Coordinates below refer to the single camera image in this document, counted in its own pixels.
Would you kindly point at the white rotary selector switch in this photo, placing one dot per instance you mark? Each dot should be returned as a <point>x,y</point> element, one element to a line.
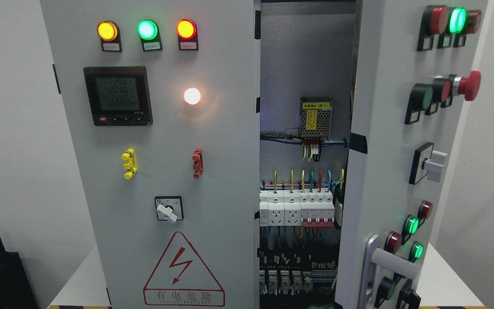
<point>169,208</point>

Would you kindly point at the grey cabinet body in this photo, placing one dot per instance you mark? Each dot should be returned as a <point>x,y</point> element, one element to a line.
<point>307,50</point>

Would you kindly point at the red four-pole circuit breaker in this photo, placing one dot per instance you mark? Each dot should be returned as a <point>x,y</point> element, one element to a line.
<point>317,209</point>

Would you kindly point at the black digital power meter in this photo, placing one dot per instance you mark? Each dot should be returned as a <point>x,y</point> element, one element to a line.
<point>119,96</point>

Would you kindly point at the yellow terminal post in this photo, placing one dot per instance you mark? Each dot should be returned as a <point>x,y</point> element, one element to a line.
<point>129,164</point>

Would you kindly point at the black box at left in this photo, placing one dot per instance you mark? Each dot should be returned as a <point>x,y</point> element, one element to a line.
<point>15,289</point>

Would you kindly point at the white right rotary switch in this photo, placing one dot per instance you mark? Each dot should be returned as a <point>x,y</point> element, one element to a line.
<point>427,163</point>

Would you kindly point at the grey cabinet door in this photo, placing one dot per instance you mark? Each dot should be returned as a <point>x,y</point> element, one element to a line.
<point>219,207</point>
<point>407,50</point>

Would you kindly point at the red emergency stop button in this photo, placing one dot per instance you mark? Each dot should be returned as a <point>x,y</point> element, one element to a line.
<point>468,86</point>

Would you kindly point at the red terminal post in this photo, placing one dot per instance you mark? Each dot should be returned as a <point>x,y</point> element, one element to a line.
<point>198,163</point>

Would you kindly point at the relay terminal row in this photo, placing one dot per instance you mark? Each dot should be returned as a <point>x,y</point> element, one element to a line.
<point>287,273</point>

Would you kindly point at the yellow indicator lamp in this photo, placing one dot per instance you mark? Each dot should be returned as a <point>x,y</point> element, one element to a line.
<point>107,31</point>

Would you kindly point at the white door handle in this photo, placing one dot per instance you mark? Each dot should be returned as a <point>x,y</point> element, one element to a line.
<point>370,294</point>

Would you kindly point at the white glowing indicator lamp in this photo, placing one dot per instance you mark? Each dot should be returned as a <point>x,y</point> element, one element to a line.
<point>192,96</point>

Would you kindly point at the metal mesh power supply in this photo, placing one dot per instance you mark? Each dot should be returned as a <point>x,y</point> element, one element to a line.
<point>315,117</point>

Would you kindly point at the red indicator lamp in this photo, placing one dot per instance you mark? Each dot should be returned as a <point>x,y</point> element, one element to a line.
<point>186,29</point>

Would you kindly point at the white socket modules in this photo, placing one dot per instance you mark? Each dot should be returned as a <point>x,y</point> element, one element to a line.
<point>280,208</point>

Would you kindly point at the red electric warning sticker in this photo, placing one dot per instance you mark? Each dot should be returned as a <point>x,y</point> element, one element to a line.
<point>182,278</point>

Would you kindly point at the green indicator lamp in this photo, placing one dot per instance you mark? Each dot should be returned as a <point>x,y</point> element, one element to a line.
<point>147,29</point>

